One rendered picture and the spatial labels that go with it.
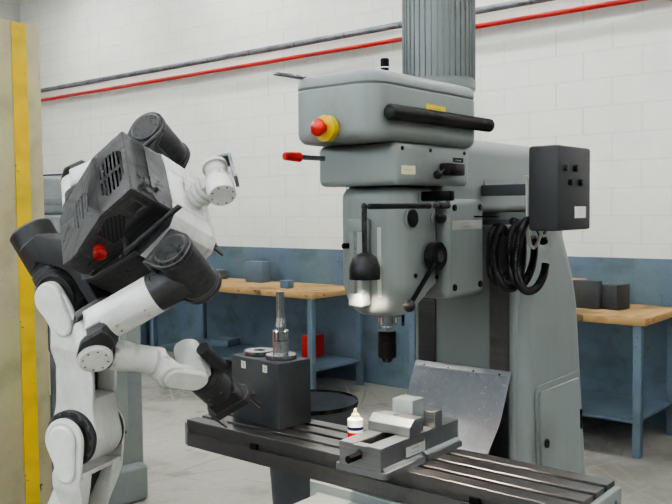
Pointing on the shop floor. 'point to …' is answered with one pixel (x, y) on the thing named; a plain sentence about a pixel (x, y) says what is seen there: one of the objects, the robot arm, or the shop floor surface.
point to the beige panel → (27, 145)
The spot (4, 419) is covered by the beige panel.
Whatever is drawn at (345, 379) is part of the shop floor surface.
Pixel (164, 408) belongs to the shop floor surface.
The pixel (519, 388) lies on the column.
